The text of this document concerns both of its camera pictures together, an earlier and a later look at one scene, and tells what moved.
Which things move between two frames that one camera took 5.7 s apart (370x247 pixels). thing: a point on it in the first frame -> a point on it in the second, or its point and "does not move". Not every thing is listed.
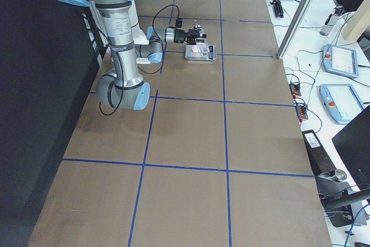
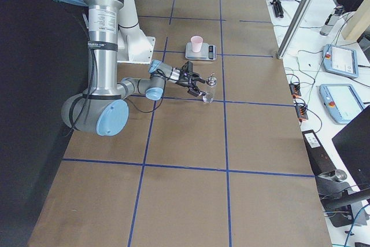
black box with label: [319, 161] does not move
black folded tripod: [278, 8] does not move
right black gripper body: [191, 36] -> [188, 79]
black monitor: [353, 143] does not move
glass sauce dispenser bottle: [201, 43] -> [208, 97]
